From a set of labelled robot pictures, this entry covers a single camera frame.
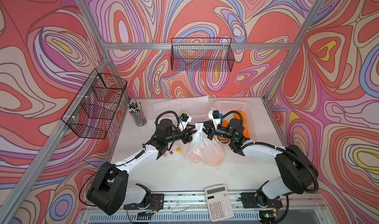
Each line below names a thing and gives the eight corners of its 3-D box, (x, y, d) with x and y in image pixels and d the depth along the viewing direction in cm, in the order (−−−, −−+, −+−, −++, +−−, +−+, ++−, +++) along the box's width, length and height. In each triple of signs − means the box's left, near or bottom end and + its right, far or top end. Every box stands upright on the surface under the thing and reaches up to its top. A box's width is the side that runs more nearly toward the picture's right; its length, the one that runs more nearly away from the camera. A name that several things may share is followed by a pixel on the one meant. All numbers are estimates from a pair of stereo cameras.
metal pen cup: (133, 126, 105) (125, 110, 91) (136, 117, 110) (128, 100, 97) (145, 126, 105) (138, 110, 91) (147, 117, 110) (141, 100, 97)
